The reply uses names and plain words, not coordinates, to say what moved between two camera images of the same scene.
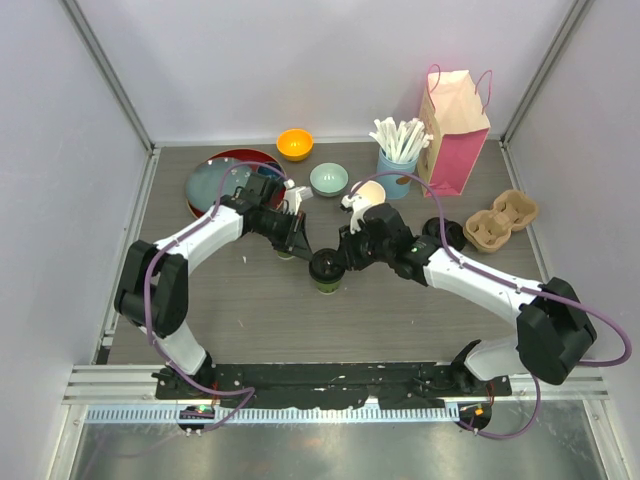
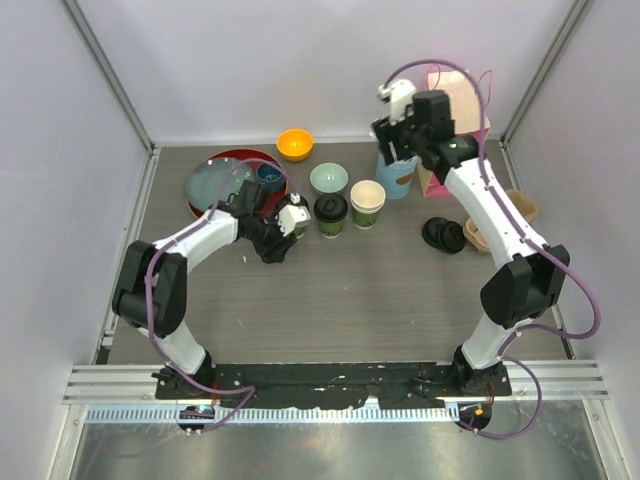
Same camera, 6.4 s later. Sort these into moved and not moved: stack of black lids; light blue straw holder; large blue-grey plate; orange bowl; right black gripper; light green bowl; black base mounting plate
Moved: right black gripper
Not moved: light blue straw holder; large blue-grey plate; black base mounting plate; light green bowl; orange bowl; stack of black lids
